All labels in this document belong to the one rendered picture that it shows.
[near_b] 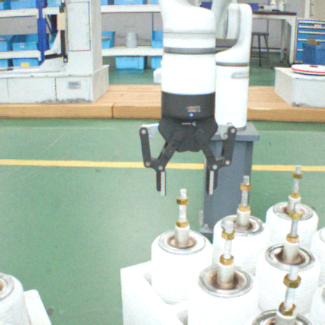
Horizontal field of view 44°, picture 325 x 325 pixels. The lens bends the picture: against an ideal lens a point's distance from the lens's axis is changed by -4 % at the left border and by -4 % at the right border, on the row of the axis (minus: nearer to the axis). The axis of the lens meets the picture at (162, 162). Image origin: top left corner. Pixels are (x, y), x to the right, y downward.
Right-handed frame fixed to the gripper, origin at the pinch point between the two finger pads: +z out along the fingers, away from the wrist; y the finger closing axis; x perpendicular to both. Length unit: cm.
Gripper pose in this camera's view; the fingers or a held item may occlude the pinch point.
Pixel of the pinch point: (186, 184)
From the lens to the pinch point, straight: 61.7
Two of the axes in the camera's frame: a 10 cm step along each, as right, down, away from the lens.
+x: -0.6, -3.4, 9.4
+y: 10.0, -0.2, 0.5
